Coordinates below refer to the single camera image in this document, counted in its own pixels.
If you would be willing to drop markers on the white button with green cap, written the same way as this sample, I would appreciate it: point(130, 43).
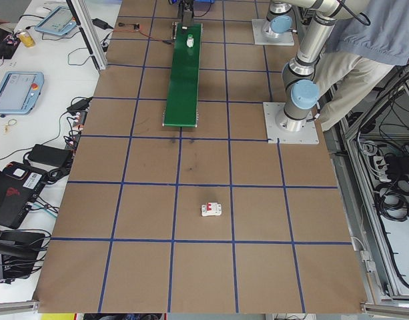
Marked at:
point(189, 40)

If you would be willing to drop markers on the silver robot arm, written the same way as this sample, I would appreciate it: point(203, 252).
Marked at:
point(307, 50)
point(279, 25)

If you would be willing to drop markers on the blue open-front plastic bin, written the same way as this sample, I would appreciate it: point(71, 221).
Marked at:
point(204, 1)

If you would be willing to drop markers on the small circuit board red light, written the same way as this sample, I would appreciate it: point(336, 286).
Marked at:
point(136, 26)

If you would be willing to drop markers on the red black power lead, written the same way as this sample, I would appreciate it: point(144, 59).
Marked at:
point(122, 24)

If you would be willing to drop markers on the green conveyor belt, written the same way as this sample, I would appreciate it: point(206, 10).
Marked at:
point(182, 93)

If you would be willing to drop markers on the small black power adapter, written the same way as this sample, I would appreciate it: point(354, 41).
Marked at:
point(102, 23)

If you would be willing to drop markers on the blue grey teach pendant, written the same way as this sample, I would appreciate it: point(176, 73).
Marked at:
point(55, 20)
point(15, 91)

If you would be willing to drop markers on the medium black power adapter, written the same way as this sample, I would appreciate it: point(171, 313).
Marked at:
point(79, 104)

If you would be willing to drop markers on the power strip with red switches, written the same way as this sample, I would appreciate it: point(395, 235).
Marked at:
point(75, 130)

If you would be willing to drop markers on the yellow drink can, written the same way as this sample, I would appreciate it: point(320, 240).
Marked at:
point(26, 39)

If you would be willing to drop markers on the person in beige trousers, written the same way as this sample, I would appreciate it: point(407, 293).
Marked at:
point(357, 66)

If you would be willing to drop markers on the white red circuit breaker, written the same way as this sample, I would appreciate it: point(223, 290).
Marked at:
point(211, 209)

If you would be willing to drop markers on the large black power adapter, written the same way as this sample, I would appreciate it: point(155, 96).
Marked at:
point(49, 155)

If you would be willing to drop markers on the white power strip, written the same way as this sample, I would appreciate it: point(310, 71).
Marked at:
point(381, 166)

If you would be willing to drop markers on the black box with red logo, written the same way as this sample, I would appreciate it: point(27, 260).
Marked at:
point(10, 196)

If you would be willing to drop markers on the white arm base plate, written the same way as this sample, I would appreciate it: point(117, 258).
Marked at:
point(307, 136)
point(257, 36)

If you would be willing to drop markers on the aluminium frame post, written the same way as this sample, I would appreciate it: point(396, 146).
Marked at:
point(90, 36)

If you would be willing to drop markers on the metal bar V-shaped frame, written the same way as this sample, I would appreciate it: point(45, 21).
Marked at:
point(369, 213)

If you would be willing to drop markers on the aluminium frame bar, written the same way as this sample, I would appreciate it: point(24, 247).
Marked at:
point(14, 306)
point(391, 308)

